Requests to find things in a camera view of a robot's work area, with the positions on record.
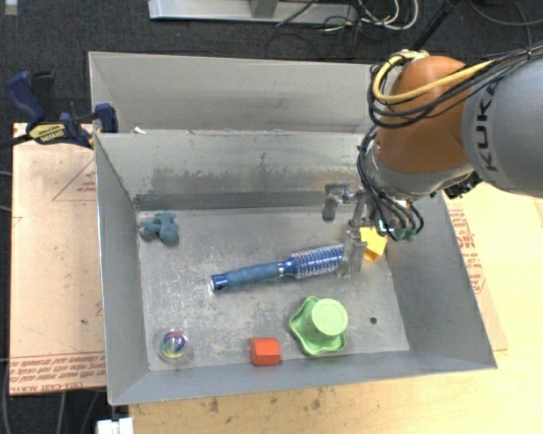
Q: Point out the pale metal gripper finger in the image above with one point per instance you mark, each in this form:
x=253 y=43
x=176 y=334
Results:
x=346 y=260
x=360 y=256

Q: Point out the yellow block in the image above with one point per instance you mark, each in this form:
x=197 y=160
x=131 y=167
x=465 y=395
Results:
x=374 y=244

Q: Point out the green flower-shaped cup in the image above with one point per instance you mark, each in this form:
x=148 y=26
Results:
x=321 y=326

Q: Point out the blue hairbrush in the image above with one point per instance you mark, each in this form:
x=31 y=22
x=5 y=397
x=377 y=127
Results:
x=271 y=269

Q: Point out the grey metal bin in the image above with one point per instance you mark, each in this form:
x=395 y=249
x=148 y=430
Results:
x=253 y=174

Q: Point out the orange-red block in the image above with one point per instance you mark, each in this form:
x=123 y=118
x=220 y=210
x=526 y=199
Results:
x=265 y=351

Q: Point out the teal toy animal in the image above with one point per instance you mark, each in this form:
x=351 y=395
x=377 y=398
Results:
x=163 y=229

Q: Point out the clear ball with coloured swirl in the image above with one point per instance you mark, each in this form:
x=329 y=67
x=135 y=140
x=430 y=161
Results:
x=173 y=345

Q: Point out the brown cardboard board red print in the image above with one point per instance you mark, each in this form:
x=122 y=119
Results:
x=50 y=251

